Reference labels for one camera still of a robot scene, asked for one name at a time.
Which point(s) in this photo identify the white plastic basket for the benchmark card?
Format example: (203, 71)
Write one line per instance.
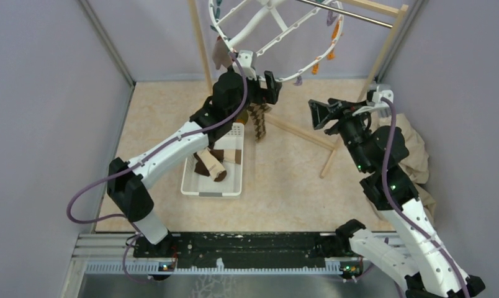
(197, 185)

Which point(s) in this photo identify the wrist white camera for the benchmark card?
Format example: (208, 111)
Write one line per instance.
(377, 97)
(245, 65)

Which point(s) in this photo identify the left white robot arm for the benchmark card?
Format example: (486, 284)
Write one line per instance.
(130, 181)

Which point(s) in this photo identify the beige crumpled cloth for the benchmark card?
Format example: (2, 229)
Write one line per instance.
(415, 165)

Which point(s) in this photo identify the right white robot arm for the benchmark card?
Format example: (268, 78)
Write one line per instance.
(428, 269)

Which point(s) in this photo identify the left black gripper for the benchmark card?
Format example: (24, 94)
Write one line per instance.
(270, 94)

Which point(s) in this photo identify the metal hanging rod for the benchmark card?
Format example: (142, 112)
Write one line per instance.
(347, 13)

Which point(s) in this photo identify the white slotted cable duct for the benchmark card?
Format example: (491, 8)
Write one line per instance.
(163, 268)

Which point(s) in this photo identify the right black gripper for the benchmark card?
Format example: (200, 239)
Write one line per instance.
(321, 113)

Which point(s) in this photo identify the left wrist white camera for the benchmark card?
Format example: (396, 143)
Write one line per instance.
(245, 65)

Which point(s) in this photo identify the grey sock on hanger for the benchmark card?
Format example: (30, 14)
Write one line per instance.
(220, 54)

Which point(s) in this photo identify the beige brown sock in basket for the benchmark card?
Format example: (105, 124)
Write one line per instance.
(216, 169)

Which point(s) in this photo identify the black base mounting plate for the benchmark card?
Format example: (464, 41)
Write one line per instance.
(252, 250)

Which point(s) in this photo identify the white round clip hanger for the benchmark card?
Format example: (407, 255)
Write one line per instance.
(269, 9)

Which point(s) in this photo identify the brown checkered sock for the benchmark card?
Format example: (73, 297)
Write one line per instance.
(257, 114)

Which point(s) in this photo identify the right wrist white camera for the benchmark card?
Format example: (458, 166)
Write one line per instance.
(377, 97)

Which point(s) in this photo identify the wooden drying rack frame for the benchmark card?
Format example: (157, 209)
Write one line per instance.
(399, 15)

